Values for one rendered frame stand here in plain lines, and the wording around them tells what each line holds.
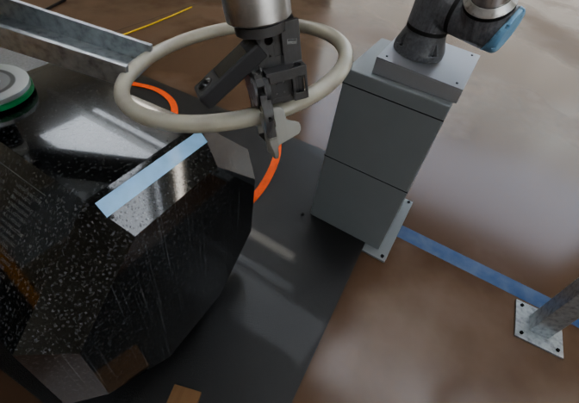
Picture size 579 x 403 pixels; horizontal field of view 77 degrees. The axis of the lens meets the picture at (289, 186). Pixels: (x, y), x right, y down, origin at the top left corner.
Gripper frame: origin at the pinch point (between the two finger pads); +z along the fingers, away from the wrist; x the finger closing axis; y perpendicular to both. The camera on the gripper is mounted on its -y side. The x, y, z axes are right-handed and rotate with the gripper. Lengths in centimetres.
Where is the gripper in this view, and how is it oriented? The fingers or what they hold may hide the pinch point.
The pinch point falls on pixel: (266, 144)
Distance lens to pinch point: 62.8
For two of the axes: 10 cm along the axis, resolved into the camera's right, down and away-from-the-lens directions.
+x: -3.3, -6.0, 7.3
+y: 9.4, -3.0, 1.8
